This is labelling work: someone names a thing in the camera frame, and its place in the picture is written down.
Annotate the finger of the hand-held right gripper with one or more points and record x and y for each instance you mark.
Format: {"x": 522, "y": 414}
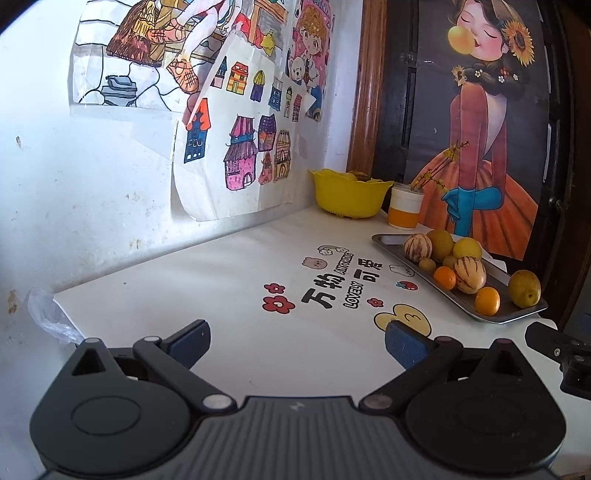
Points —
{"x": 579, "y": 378}
{"x": 549, "y": 341}

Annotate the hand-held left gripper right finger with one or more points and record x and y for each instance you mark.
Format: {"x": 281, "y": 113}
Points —
{"x": 406, "y": 346}

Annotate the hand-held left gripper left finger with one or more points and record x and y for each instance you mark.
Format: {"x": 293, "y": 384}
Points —
{"x": 190, "y": 339}

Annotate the yellow-brown round fruit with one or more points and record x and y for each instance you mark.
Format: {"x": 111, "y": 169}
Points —
{"x": 441, "y": 242}
{"x": 524, "y": 288}

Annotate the small orange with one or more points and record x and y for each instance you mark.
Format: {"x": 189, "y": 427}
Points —
{"x": 487, "y": 301}
{"x": 444, "y": 278}

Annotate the small brown fruit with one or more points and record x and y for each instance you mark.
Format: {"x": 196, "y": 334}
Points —
{"x": 449, "y": 261}

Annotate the striped pepino melon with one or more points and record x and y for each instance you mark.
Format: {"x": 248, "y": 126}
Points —
{"x": 418, "y": 248}
{"x": 468, "y": 274}

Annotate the metal tray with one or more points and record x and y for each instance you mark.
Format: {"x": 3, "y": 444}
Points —
{"x": 392, "y": 242}

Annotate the bright yellow lemon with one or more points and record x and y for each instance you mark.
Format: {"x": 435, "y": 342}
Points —
{"x": 467, "y": 248}

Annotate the white printed table cover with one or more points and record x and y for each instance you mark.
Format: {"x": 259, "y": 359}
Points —
{"x": 231, "y": 277}

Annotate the round brown fruit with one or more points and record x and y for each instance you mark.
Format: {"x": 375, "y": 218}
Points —
{"x": 427, "y": 265}

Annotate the clear plastic wrap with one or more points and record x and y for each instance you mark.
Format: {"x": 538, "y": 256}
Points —
{"x": 51, "y": 318}

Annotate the white and orange cup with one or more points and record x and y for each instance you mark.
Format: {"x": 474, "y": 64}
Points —
{"x": 404, "y": 203}

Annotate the colourful houses drawing sheet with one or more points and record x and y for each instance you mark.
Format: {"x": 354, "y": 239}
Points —
{"x": 217, "y": 194}

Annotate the yellow petal-rim bowl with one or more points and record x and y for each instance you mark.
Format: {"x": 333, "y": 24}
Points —
{"x": 346, "y": 194}

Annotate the short yellow blossom twig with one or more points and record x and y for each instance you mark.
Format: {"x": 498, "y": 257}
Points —
{"x": 432, "y": 176}

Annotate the brown-spotted banana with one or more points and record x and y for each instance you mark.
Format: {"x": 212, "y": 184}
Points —
{"x": 364, "y": 176}

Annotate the pale yellow fruit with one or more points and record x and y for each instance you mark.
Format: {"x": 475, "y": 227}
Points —
{"x": 351, "y": 175}

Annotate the large coloured drawing sheet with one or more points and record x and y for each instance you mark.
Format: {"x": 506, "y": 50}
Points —
{"x": 138, "y": 46}

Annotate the teddy bear drawing sheet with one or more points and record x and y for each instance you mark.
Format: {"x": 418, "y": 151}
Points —
{"x": 309, "y": 46}

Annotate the orange dress wall poster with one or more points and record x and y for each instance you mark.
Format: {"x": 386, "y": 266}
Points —
{"x": 471, "y": 115}

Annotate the brown wooden door frame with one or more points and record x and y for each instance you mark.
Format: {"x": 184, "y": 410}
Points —
{"x": 367, "y": 92}

